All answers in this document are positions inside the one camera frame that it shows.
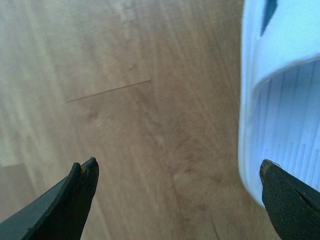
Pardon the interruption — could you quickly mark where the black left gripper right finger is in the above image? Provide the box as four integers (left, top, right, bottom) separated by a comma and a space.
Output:
259, 159, 320, 240

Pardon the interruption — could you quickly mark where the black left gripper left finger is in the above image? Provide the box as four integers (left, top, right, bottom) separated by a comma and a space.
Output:
0, 157, 99, 240

